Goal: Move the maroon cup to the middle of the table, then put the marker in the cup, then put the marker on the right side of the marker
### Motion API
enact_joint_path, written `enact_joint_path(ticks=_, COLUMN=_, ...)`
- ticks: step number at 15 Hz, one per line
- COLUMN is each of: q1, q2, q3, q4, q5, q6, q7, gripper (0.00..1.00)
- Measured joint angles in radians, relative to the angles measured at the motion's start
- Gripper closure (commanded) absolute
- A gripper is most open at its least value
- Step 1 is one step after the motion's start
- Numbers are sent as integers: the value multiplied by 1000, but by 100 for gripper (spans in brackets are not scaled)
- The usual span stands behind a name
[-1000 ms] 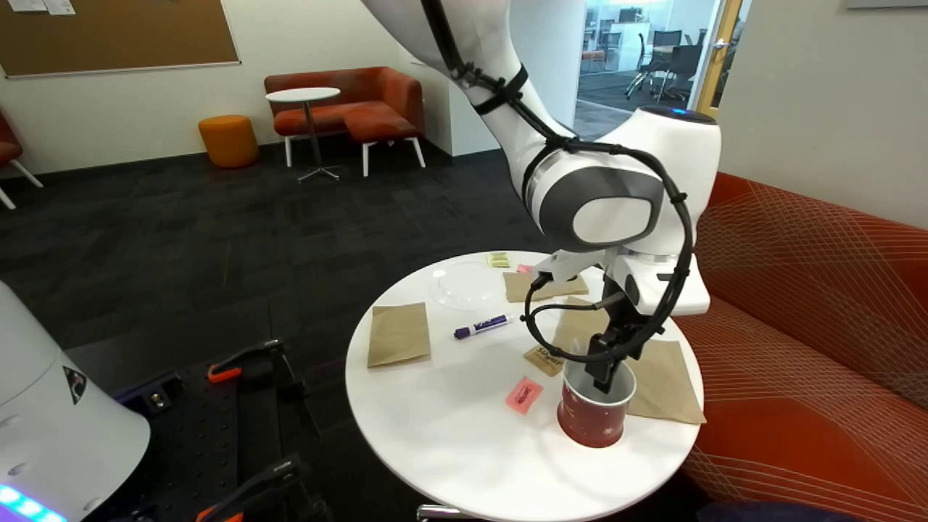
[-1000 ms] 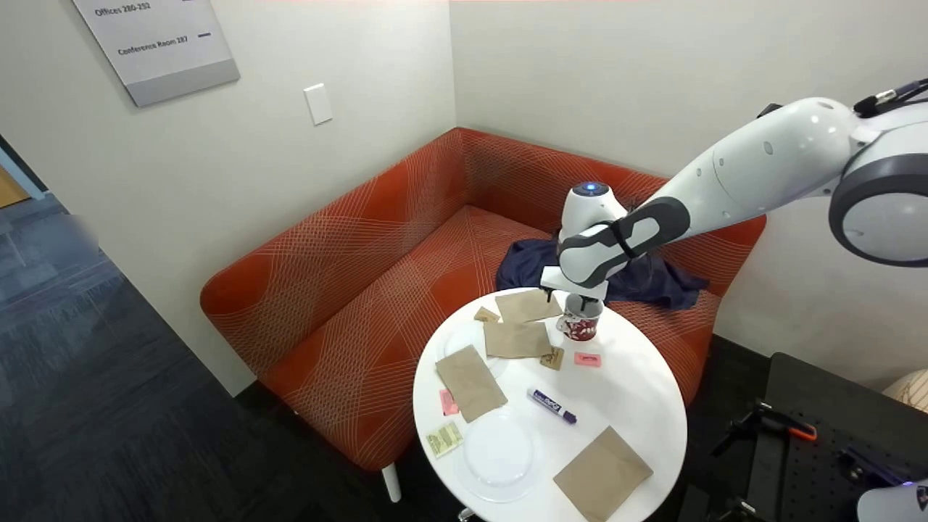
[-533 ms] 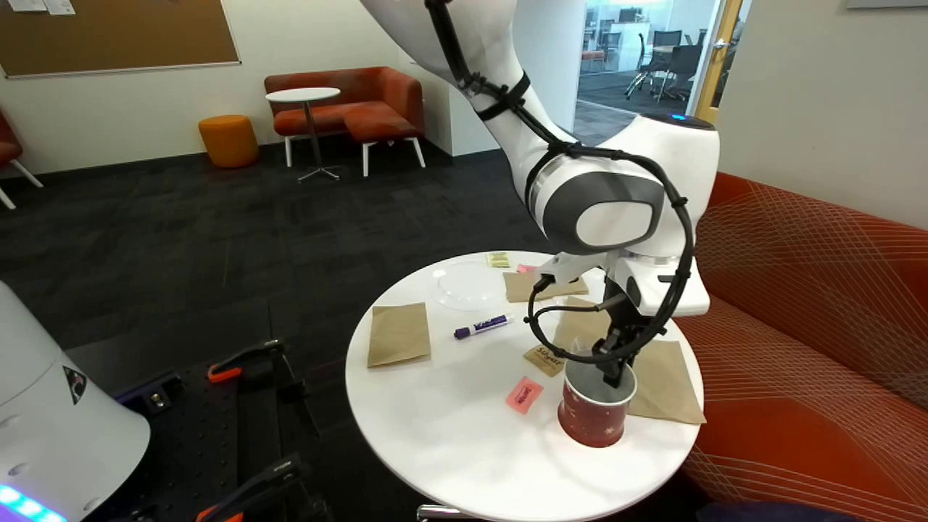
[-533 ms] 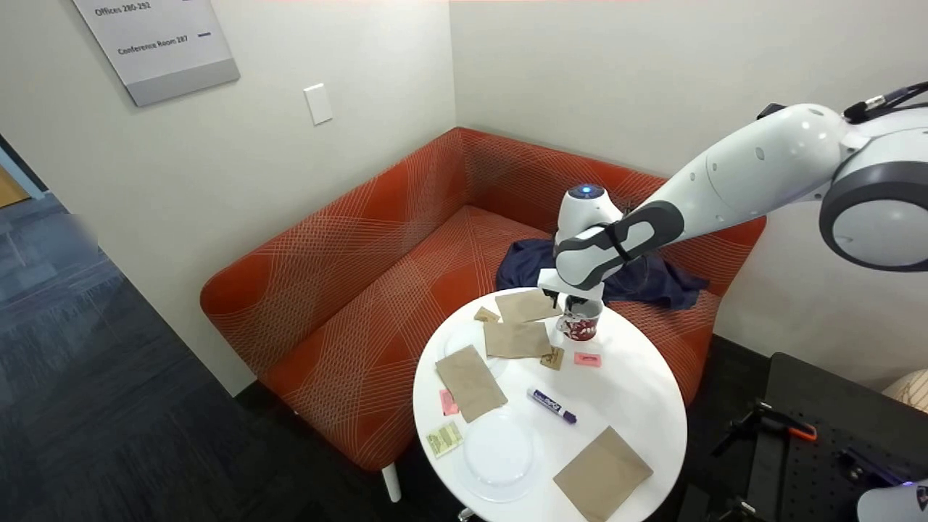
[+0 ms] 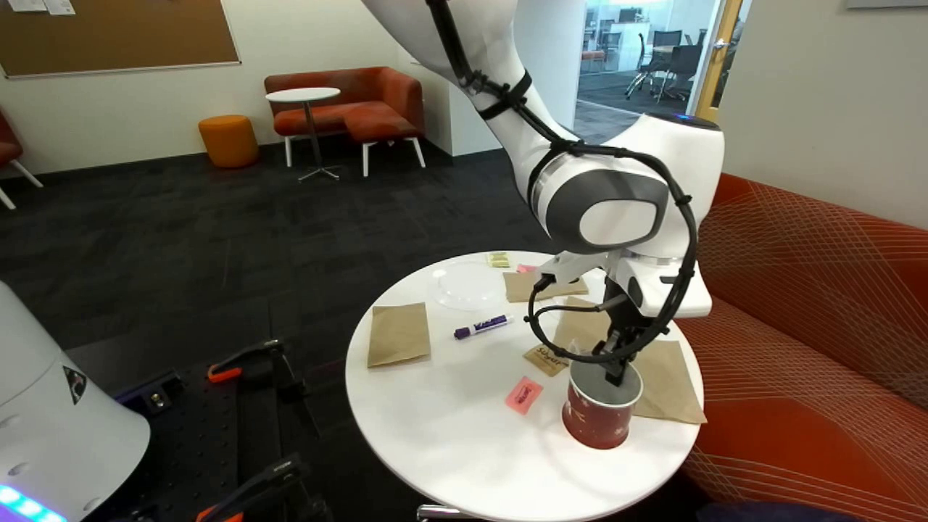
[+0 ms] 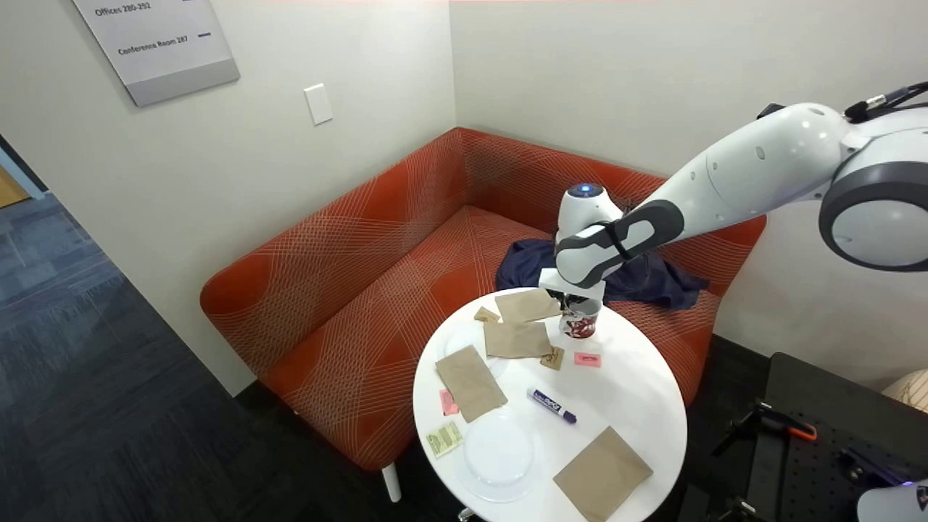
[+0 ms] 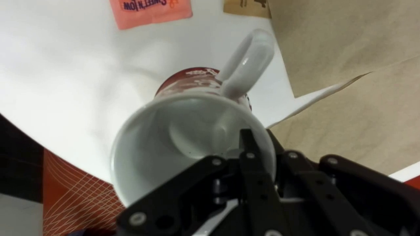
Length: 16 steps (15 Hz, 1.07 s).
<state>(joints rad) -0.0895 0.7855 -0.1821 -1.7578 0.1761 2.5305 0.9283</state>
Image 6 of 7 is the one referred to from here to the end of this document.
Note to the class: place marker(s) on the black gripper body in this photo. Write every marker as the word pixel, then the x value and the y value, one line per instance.
pixel 584 295

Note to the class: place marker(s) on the maroon white ceramic mug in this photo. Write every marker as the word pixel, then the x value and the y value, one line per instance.
pixel 582 325

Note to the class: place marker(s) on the purple Expo marker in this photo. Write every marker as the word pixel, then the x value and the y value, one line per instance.
pixel 553 408

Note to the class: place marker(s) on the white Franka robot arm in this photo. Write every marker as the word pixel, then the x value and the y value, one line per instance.
pixel 755 176

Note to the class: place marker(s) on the brown paper napkin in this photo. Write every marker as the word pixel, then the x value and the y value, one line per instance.
pixel 471 385
pixel 527 305
pixel 515 340
pixel 602 478

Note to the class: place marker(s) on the pink sweetener packet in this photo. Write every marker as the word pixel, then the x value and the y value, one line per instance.
pixel 449 401
pixel 587 357

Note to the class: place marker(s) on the navy blue cloth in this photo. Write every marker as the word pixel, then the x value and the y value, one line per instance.
pixel 527 265

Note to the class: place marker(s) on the brown sugar packet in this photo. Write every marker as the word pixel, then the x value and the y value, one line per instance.
pixel 486 315
pixel 553 357

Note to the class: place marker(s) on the white plate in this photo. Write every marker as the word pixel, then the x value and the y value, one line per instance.
pixel 498 450

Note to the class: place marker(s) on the yellow green packet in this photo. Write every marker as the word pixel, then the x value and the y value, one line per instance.
pixel 444 439

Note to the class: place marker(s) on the orange fabric corner sofa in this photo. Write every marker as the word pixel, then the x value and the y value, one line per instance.
pixel 386 263

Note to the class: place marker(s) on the black mounting platform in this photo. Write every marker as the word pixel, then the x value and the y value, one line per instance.
pixel 830 408

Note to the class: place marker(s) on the beige rounded object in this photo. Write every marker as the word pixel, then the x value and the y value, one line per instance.
pixel 911 394

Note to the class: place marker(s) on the silver table pedestal base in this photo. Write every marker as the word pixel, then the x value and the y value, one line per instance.
pixel 466 515

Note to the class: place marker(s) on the grey wall sign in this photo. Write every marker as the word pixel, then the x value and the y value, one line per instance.
pixel 162 48

